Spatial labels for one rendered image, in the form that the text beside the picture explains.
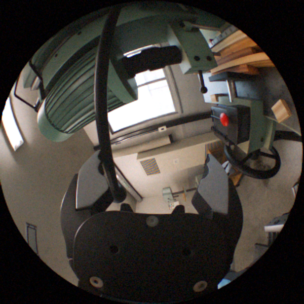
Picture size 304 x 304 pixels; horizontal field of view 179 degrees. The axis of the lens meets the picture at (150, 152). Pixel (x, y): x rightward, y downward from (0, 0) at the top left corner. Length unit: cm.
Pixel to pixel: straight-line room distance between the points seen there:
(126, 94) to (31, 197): 152
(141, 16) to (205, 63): 16
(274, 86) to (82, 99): 39
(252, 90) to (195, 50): 17
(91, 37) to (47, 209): 161
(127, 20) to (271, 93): 32
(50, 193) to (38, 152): 56
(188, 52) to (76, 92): 23
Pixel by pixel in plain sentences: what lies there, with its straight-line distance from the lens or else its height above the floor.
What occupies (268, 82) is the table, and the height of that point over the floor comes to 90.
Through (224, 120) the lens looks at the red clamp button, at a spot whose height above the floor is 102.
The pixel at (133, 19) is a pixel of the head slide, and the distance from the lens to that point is 25.
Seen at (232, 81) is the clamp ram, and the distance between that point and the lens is 29.
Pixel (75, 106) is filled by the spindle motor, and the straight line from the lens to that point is 22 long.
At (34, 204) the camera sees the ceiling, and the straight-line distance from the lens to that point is 157.
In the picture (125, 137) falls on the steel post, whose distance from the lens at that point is 180.
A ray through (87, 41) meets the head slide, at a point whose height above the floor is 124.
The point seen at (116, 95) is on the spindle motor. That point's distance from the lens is 19.
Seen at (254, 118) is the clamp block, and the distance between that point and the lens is 27.
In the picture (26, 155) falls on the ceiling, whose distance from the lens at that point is 159.
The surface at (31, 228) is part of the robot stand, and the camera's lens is 87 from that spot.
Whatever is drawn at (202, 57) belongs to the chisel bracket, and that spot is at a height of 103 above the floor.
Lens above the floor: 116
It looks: 12 degrees up
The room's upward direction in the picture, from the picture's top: 104 degrees counter-clockwise
